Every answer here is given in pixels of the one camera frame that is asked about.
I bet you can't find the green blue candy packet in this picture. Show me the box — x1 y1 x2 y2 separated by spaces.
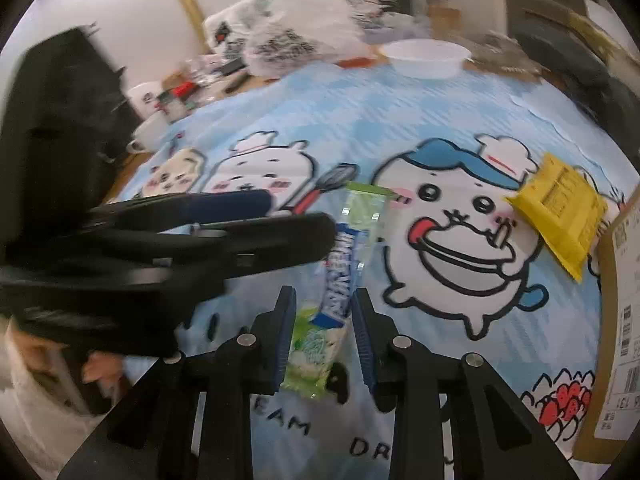
283 183 392 399

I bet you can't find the yellow snack packet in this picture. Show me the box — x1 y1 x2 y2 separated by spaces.
506 153 608 283

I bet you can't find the beige sleeve forearm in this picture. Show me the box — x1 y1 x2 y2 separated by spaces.
1 320 103 479

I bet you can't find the person's left hand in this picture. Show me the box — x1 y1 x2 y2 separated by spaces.
6 322 124 389

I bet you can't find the white mug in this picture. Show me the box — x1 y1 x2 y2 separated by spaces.
127 110 170 155

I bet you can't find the brown cardboard box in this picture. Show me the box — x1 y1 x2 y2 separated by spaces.
573 193 639 464

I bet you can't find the yellow rolled mat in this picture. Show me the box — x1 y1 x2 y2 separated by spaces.
179 0 210 53

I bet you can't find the white printed plastic bag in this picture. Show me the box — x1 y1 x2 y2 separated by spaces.
242 0 372 79

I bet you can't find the blue cartoon tablecloth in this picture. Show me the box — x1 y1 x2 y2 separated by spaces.
119 64 639 456

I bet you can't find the white plastic bowl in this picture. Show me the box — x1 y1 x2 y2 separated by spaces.
378 39 472 79

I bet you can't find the small cardboard box on sofa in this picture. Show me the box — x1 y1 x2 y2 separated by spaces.
428 2 462 39

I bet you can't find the dark jacket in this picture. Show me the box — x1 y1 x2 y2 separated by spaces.
514 20 639 165

